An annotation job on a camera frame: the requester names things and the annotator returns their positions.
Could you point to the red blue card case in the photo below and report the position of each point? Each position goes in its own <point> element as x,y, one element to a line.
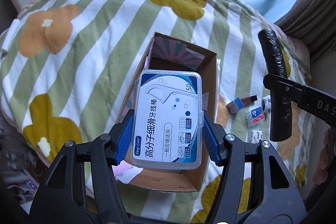
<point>254,116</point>

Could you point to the right brown curtain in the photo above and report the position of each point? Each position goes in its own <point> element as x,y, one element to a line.
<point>312,22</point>

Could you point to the black cylinder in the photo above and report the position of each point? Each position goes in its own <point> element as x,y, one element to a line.
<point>281,112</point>

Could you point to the dental floss pick case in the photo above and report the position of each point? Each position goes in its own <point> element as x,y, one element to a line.
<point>168,120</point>

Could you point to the silver cube box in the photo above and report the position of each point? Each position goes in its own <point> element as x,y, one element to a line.
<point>235,105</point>

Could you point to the white floral printed box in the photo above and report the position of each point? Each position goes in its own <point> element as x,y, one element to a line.
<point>255,136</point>

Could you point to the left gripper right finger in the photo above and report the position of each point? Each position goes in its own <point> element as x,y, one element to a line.
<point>273,195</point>

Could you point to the white panda sock roll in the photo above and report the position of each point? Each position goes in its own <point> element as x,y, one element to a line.
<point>266,104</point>

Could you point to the floral striped blanket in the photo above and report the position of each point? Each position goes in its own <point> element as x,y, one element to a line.
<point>66,70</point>

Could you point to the open cardboard box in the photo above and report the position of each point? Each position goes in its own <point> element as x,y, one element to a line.
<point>171,54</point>

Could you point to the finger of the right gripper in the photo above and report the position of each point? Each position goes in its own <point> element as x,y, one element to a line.
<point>284,87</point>

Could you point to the right hand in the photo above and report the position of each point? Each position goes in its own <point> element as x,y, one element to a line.
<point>325,157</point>

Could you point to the red lip gloss tube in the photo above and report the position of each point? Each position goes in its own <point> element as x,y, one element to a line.
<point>248,100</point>

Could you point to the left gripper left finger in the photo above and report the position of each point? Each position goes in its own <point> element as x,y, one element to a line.
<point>61,197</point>

